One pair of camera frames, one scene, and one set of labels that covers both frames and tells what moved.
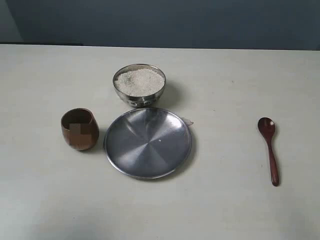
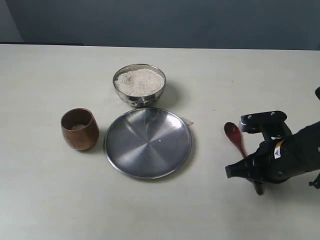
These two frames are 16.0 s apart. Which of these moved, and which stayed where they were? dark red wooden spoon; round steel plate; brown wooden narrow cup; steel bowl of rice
Moved: dark red wooden spoon
Stayed: steel bowl of rice; round steel plate; brown wooden narrow cup
